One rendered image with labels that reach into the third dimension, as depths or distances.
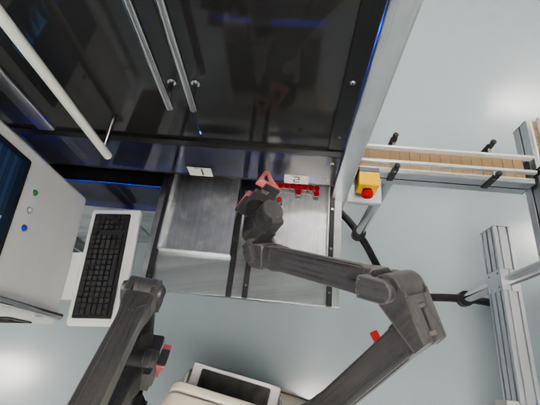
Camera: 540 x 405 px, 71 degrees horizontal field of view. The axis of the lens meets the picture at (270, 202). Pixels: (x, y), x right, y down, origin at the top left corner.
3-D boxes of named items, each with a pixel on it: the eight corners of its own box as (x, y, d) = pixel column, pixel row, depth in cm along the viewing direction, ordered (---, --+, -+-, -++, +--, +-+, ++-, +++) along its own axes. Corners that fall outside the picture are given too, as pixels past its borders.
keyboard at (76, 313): (96, 214, 150) (94, 211, 148) (131, 214, 150) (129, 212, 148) (72, 318, 133) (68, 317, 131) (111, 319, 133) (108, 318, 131)
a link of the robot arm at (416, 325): (438, 341, 54) (469, 327, 60) (379, 267, 62) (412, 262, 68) (293, 458, 78) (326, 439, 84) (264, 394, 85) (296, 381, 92)
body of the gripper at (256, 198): (237, 207, 107) (235, 227, 102) (255, 186, 100) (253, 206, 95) (257, 215, 109) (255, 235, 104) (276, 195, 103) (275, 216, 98)
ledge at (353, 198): (347, 171, 150) (348, 169, 148) (379, 173, 149) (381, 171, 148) (346, 202, 144) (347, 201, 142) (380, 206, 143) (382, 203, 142)
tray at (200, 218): (177, 169, 150) (176, 164, 146) (243, 173, 148) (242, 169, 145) (159, 251, 135) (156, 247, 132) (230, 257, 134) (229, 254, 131)
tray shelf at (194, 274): (167, 170, 152) (165, 168, 150) (341, 184, 148) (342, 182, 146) (137, 288, 132) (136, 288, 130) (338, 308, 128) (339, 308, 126)
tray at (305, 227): (263, 175, 148) (263, 171, 144) (329, 181, 146) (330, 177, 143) (252, 259, 133) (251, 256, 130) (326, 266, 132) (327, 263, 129)
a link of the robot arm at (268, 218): (247, 265, 92) (273, 263, 98) (271, 243, 85) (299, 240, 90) (232, 223, 98) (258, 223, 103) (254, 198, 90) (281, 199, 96)
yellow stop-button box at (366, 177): (354, 176, 138) (358, 165, 131) (374, 177, 138) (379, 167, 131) (354, 194, 135) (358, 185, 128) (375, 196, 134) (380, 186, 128)
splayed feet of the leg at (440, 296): (410, 291, 215) (418, 285, 202) (500, 300, 212) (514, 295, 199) (411, 305, 211) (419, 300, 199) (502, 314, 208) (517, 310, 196)
